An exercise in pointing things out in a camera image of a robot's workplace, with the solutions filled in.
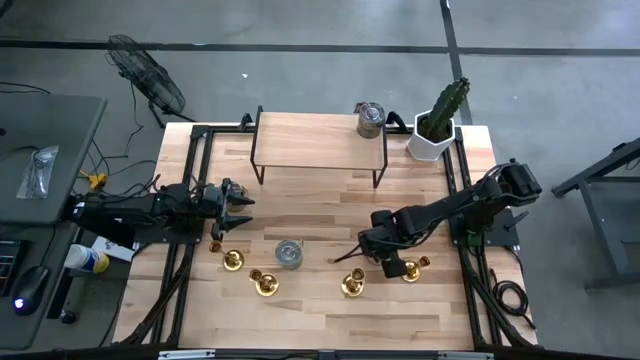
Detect black keyboard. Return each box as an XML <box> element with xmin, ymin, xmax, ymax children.
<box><xmin>0</xmin><ymin>239</ymin><xmax>29</xmax><ymax>297</ymax></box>

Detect black metal table frame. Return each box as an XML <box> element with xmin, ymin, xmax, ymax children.
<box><xmin>113</xmin><ymin>122</ymin><xmax>539</xmax><ymax>351</ymax></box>

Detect silver aluminium bracket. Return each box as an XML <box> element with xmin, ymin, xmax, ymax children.
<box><xmin>438</xmin><ymin>351</ymin><xmax>494</xmax><ymax>360</ymax></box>
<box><xmin>158</xmin><ymin>349</ymin><xmax>216</xmax><ymax>360</ymax></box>

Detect coiled black cable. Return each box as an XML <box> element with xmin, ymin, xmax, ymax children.
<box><xmin>487</xmin><ymin>269</ymin><xmax>537</xmax><ymax>331</ymax></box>

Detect grey desk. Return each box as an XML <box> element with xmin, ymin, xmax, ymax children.
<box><xmin>0</xmin><ymin>93</ymin><xmax>109</xmax><ymax>351</ymax></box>

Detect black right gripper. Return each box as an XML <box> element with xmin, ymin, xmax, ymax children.
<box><xmin>357</xmin><ymin>224</ymin><xmax>408</xmax><ymax>280</ymax></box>

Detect silver tin can green label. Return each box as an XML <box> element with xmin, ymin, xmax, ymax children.
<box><xmin>274</xmin><ymin>238</ymin><xmax>305</xmax><ymax>272</ymax></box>

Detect gold brass candlestick holder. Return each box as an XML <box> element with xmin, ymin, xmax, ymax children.
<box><xmin>248</xmin><ymin>268</ymin><xmax>280</xmax><ymax>298</ymax></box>
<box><xmin>340</xmin><ymin>267</ymin><xmax>367</xmax><ymax>299</ymax></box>
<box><xmin>402</xmin><ymin>255</ymin><xmax>431</xmax><ymax>284</ymax></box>
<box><xmin>209</xmin><ymin>240</ymin><xmax>246</xmax><ymax>273</ymax></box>

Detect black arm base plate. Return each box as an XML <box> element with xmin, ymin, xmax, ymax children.
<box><xmin>447</xmin><ymin>207</ymin><xmax>521</xmax><ymax>249</ymax></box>
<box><xmin>133</xmin><ymin>219</ymin><xmax>205</xmax><ymax>246</ymax></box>

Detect green cactus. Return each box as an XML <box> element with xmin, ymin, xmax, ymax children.
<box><xmin>424</xmin><ymin>76</ymin><xmax>472</xmax><ymax>142</ymax></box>

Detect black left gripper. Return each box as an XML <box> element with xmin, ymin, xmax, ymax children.
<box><xmin>201</xmin><ymin>177</ymin><xmax>256</xmax><ymax>243</ymax></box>

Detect dark metal table frame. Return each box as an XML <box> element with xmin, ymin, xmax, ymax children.
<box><xmin>551</xmin><ymin>137</ymin><xmax>640</xmax><ymax>291</ymax></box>

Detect white printed card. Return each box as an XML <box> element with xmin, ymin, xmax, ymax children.
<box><xmin>91</xmin><ymin>235</ymin><xmax>137</xmax><ymax>264</ymax></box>

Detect glass jar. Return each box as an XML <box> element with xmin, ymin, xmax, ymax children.
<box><xmin>355</xmin><ymin>101</ymin><xmax>387</xmax><ymax>140</ymax></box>

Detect white hexagonal plant pot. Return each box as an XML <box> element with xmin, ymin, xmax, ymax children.
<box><xmin>405</xmin><ymin>109</ymin><xmax>457</xmax><ymax>164</ymax></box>

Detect white yellow wipes canister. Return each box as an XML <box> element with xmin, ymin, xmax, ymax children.
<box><xmin>63</xmin><ymin>243</ymin><xmax>111</xmax><ymax>275</ymax></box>

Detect yellow cable connector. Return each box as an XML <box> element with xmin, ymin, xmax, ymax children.
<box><xmin>79</xmin><ymin>169</ymin><xmax>109</xmax><ymax>191</ymax></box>

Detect black floor fan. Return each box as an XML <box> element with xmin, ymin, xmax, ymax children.
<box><xmin>104</xmin><ymin>33</ymin><xmax>197</xmax><ymax>129</ymax></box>

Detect black computer mouse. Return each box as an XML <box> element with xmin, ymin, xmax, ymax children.
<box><xmin>10</xmin><ymin>265</ymin><xmax>51</xmax><ymax>317</ymax></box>

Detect wooden shelf black metal legs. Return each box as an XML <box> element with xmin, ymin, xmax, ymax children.
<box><xmin>249</xmin><ymin>104</ymin><xmax>390</xmax><ymax>190</ymax></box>

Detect clear plastic bag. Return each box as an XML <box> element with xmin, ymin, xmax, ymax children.
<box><xmin>15</xmin><ymin>144</ymin><xmax>60</xmax><ymax>200</ymax></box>

